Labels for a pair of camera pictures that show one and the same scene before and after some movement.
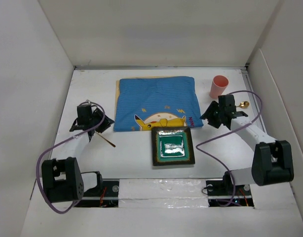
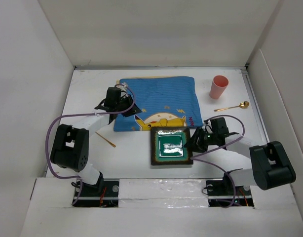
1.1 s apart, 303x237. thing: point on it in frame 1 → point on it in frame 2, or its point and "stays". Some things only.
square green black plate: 172,145 stays
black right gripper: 208,115 → 197,146
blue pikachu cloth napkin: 143,103 stays
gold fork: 110,143 stays
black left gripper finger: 108,121 → 134,110
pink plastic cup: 219,83 stays
